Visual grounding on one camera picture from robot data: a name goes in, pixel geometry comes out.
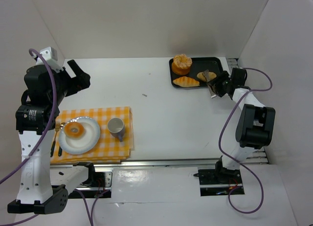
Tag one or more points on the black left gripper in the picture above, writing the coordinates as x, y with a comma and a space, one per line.
74, 79

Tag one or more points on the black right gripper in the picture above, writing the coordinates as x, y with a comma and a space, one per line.
217, 85

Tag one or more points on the metal tongs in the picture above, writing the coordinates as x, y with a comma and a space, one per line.
206, 74

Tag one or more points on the oval brown bread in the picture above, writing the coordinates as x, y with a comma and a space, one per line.
201, 76

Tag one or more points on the glazed donut bread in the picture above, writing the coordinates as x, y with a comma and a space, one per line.
74, 130

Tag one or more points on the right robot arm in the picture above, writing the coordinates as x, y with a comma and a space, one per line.
255, 126

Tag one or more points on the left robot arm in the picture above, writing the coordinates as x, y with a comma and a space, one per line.
36, 117

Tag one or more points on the striped croissant bread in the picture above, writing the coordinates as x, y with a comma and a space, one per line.
186, 82

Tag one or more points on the large orange sugared bread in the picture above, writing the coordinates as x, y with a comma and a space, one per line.
181, 64

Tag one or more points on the black baking tray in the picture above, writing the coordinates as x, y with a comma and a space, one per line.
200, 64

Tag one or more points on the white plate with blue rim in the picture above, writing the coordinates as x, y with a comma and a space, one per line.
86, 142

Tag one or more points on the purple mug white inside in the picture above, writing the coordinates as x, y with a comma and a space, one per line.
116, 128

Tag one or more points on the yellow white checkered cloth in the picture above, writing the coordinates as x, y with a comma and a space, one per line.
108, 149

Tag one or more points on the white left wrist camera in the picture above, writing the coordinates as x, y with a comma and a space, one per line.
50, 56

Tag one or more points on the aluminium rail frame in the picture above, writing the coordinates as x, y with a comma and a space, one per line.
172, 127

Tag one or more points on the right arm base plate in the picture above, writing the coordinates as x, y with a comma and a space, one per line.
212, 184

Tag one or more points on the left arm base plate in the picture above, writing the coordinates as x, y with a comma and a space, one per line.
100, 187

